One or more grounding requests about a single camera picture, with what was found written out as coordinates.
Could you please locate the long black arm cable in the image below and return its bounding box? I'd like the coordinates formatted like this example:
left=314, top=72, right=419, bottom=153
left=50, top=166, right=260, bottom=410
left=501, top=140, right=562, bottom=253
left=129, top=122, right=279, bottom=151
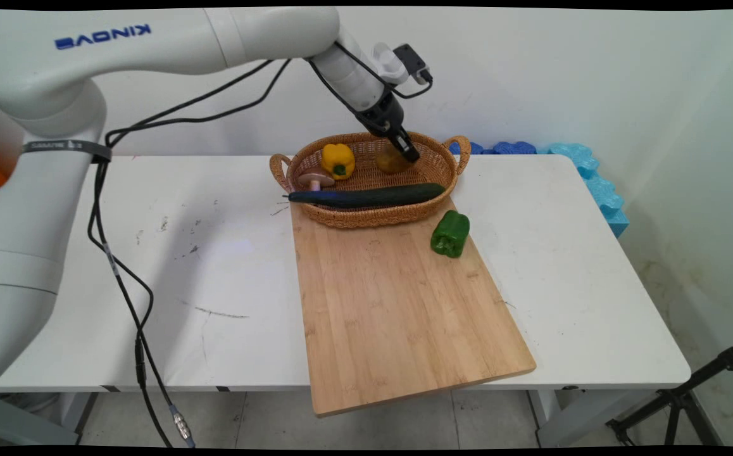
left=87, top=58, right=292, bottom=448

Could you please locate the green bell pepper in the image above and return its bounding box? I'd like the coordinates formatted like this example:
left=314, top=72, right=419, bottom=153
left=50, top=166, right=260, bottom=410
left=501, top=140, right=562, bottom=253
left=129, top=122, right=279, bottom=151
left=430, top=210, right=471, bottom=259

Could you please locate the yellow bell pepper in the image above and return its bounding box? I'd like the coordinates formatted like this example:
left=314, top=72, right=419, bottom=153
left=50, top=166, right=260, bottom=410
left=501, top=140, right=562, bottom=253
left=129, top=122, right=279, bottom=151
left=320, top=143, right=356, bottom=181

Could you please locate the light blue foam piece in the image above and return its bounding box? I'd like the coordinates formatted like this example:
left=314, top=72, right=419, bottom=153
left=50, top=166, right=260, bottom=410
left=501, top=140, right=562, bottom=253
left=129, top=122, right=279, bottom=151
left=547, top=142, right=630, bottom=239

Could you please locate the bamboo cutting board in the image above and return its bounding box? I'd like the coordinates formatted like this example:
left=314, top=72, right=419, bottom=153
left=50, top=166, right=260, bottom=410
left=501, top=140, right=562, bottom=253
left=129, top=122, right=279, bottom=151
left=289, top=196, right=537, bottom=417

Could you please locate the black tripod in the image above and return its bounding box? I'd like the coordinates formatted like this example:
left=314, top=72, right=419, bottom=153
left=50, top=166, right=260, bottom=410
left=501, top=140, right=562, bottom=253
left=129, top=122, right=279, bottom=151
left=606, top=336, right=733, bottom=447

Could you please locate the pink mushroom toy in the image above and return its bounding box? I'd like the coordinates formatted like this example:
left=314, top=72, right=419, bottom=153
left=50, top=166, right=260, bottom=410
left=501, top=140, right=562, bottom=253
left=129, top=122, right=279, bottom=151
left=298, top=171, right=335, bottom=192

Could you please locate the white table leg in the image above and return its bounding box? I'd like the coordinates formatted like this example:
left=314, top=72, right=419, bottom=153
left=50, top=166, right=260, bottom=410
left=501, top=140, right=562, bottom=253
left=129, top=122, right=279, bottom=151
left=527, top=386, right=661, bottom=448
left=0, top=391, right=99, bottom=447

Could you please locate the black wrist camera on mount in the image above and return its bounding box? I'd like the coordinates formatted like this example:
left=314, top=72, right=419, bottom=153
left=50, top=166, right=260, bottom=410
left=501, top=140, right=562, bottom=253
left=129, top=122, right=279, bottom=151
left=372, top=42, right=434, bottom=87

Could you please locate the brown potato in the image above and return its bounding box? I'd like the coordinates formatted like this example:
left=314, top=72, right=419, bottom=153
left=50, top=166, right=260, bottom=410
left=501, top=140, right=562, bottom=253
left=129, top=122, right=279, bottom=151
left=375, top=146, right=413, bottom=175

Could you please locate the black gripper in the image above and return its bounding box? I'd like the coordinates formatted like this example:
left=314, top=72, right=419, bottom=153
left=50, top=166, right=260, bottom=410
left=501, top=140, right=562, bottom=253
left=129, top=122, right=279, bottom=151
left=355, top=92, right=421, bottom=164

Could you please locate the blue cloth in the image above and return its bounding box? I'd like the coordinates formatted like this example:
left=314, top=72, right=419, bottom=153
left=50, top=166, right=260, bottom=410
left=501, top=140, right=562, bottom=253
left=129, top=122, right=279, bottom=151
left=448, top=141, right=539, bottom=156

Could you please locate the short black camera cable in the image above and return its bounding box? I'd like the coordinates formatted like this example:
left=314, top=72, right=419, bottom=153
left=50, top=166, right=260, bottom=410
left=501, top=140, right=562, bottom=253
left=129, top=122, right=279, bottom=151
left=306, top=41, right=434, bottom=118

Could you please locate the long dark green cucumber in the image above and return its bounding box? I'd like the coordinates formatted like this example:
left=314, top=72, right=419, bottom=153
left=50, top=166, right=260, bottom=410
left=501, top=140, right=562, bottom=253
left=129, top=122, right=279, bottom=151
left=287, top=182, right=446, bottom=210

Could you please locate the grey strap on arm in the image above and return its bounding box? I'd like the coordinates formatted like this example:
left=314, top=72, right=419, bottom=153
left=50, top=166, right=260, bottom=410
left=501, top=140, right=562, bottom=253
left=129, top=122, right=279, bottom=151
left=22, top=139, right=113, bottom=165

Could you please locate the woven wicker basket with handles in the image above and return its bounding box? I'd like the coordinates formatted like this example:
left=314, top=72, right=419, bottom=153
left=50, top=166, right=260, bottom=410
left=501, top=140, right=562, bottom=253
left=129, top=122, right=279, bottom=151
left=270, top=131, right=472, bottom=229

